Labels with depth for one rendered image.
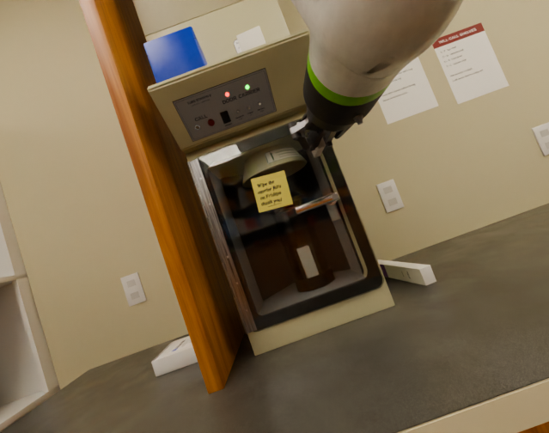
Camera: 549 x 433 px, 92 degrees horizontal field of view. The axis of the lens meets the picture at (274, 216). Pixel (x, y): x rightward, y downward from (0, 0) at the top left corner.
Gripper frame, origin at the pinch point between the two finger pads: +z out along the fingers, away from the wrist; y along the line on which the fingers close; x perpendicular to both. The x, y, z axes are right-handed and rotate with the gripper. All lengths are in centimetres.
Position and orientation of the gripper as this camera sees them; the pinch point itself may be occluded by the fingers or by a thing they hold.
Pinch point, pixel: (316, 145)
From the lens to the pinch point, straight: 56.4
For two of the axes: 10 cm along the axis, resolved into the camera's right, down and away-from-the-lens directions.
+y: -9.4, 3.4, 0.0
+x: 3.4, 9.4, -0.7
